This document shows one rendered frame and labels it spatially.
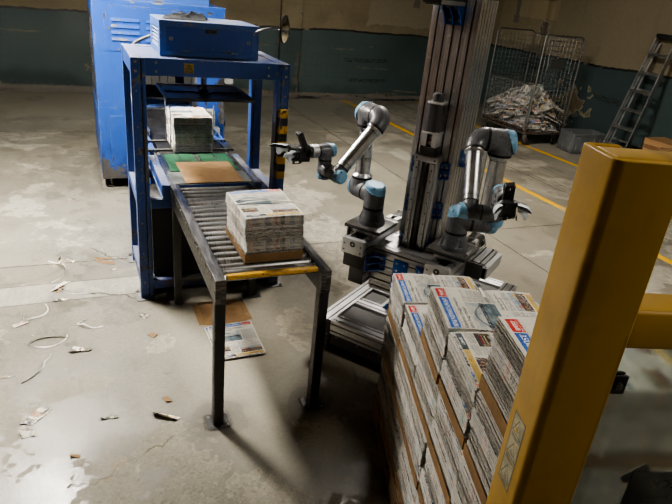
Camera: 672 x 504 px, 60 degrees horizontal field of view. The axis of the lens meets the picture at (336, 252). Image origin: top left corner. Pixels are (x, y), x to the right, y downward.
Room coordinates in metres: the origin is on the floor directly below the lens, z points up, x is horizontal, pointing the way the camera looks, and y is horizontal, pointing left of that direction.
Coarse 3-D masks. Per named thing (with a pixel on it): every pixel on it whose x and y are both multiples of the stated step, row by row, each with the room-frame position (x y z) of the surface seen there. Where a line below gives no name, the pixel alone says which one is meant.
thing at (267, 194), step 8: (232, 192) 2.76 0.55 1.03; (240, 192) 2.76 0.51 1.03; (248, 192) 2.77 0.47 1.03; (256, 192) 2.78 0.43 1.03; (264, 192) 2.79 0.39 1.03; (272, 192) 2.80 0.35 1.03; (280, 192) 2.81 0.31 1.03; (232, 200) 2.64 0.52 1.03; (240, 200) 2.65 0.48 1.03; (248, 200) 2.66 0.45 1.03; (256, 200) 2.67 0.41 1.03; (232, 208) 2.64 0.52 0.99; (232, 216) 2.64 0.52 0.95; (232, 224) 2.65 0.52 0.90; (232, 232) 2.65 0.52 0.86
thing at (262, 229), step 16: (240, 208) 2.54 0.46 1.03; (256, 208) 2.56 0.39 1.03; (272, 208) 2.58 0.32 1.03; (288, 208) 2.60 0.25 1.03; (240, 224) 2.51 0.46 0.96; (256, 224) 2.45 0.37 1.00; (272, 224) 2.48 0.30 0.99; (288, 224) 2.51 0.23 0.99; (240, 240) 2.52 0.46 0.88; (256, 240) 2.44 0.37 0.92; (272, 240) 2.47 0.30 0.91; (288, 240) 2.51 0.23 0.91
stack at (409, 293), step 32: (416, 288) 2.30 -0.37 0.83; (416, 320) 2.02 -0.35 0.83; (384, 352) 2.37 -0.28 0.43; (416, 352) 1.90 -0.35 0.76; (384, 384) 2.30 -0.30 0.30; (416, 384) 1.82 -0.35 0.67; (384, 416) 2.20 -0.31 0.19; (416, 416) 1.73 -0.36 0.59; (448, 416) 1.46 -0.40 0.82; (384, 448) 2.17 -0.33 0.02; (416, 448) 1.65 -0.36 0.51; (448, 448) 1.41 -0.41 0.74; (448, 480) 1.35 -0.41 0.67
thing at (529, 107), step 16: (544, 48) 9.43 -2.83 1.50; (560, 48) 10.19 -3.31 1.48; (528, 64) 10.81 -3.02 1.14; (560, 64) 9.59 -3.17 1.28; (512, 80) 9.93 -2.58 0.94; (496, 96) 10.31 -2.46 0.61; (512, 96) 10.07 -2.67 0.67; (528, 96) 9.72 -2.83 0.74; (544, 96) 9.78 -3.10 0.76; (496, 112) 10.20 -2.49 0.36; (512, 112) 9.85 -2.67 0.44; (528, 112) 9.45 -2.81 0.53; (544, 112) 9.86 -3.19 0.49; (512, 128) 9.70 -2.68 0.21; (528, 128) 9.54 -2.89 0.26; (544, 128) 9.63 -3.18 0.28
